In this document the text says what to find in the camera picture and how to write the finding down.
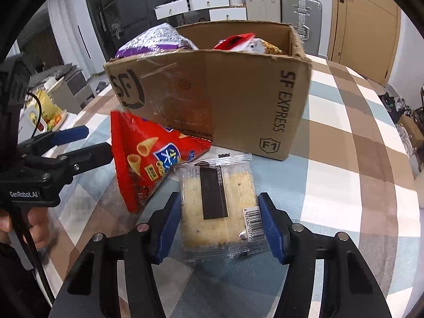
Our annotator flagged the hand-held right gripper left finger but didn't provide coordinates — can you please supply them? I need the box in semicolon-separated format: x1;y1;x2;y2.
48;191;182;318

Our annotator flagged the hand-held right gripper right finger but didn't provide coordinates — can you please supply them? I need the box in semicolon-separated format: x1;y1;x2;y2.
258;192;394;318

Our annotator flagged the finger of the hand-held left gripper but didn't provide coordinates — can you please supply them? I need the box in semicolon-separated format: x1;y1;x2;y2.
18;125;90;156
55;142;115;177

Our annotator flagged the clear cracker packet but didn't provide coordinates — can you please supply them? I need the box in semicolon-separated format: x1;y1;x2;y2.
174;152;270;260

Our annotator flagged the red cone snack bag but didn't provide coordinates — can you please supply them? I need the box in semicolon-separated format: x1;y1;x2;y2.
110;110;213;214

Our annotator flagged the purple and silver snack bag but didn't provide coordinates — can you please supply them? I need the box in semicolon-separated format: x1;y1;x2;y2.
115;23;199;58

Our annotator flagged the cardboard box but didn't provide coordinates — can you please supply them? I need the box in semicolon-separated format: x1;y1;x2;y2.
103;21;312;161

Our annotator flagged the red cookie packet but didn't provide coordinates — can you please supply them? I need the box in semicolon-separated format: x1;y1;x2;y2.
212;33;256;51

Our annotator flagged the person's left forearm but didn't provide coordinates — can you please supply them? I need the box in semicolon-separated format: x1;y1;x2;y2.
0;242;52;318

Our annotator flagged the person's left hand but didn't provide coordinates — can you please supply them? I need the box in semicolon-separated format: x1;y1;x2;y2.
0;204;54;250

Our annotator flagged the plate of fruit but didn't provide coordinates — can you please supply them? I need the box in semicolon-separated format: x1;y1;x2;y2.
46;113;68;132

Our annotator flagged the grey storage box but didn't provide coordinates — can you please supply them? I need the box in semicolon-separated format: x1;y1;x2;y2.
50;76;95;115

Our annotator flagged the yellow bag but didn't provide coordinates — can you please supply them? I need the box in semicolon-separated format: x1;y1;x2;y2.
33;88;62;120

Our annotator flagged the white printed carton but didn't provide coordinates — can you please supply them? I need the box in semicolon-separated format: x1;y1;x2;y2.
19;106;48;137

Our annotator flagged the dark cloth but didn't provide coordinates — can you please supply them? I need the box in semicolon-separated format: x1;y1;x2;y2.
30;64;83;83

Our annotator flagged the small brown box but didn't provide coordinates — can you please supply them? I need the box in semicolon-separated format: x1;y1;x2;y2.
397;114;424;147

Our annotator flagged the pile of shoes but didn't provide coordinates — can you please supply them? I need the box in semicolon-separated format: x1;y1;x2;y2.
379;92;414;117

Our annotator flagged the white drawer cabinet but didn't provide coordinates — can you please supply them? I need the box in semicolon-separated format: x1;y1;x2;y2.
155;0;248;21

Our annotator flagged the silver suitcase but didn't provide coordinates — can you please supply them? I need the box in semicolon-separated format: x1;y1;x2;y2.
281;0;323;55

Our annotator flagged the wooden door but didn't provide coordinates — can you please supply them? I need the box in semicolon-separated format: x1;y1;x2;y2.
328;0;401;87

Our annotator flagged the beige suitcase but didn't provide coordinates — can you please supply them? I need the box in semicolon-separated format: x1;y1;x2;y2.
244;0;283;24

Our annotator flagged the black cable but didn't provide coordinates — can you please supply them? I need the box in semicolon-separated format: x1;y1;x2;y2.
11;92;56;307

